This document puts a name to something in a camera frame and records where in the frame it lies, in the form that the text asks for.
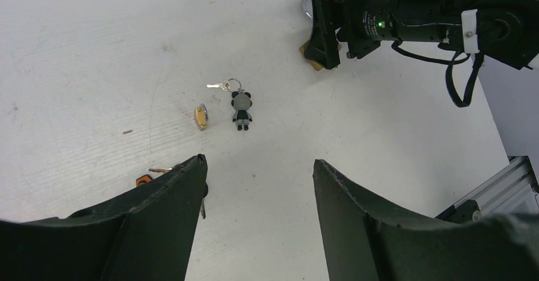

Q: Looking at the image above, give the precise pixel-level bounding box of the large brass padlock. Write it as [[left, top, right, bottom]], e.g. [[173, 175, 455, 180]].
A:
[[299, 0, 341, 71]]

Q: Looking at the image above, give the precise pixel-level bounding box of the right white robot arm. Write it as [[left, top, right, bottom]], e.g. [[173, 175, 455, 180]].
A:
[[303, 0, 538, 70]]

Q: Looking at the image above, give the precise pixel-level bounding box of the orange black padlock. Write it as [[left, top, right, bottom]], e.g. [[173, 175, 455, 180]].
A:
[[135, 174, 153, 187]]

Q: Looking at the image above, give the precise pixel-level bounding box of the black key bunch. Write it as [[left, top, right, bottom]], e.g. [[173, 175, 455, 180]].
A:
[[148, 168, 209, 219]]

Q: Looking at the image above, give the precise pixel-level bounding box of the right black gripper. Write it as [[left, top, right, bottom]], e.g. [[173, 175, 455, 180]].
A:
[[313, 0, 381, 59]]

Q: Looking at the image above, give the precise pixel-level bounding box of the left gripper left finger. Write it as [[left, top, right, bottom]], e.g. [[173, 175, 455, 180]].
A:
[[1, 154, 208, 280]]

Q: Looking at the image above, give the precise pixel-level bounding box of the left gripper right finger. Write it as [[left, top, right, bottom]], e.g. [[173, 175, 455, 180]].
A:
[[313, 160, 538, 280]]

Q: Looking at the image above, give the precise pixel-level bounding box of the small brass padlock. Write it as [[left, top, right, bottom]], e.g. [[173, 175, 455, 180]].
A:
[[194, 104, 208, 130]]

